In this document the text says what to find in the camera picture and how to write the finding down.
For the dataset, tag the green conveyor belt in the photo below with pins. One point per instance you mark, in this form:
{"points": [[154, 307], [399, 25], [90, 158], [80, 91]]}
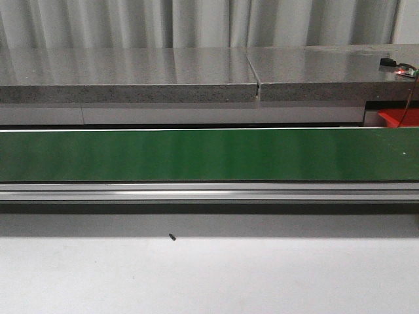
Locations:
{"points": [[336, 154]]}

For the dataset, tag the red plastic bin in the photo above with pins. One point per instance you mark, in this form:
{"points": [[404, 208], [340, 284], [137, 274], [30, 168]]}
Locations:
{"points": [[395, 118]]}

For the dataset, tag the black plug connector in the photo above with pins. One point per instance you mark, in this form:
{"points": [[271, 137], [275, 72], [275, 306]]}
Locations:
{"points": [[388, 62]]}

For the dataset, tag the grey stone counter slab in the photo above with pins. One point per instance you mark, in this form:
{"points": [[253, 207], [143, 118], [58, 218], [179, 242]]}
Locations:
{"points": [[126, 75]]}

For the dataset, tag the small green circuit board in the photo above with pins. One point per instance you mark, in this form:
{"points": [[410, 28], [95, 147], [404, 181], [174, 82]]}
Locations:
{"points": [[407, 72]]}

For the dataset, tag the grey pleated curtain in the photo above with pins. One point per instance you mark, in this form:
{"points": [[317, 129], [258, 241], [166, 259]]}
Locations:
{"points": [[179, 24]]}

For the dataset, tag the aluminium conveyor side rail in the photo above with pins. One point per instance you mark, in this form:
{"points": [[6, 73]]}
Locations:
{"points": [[207, 192]]}

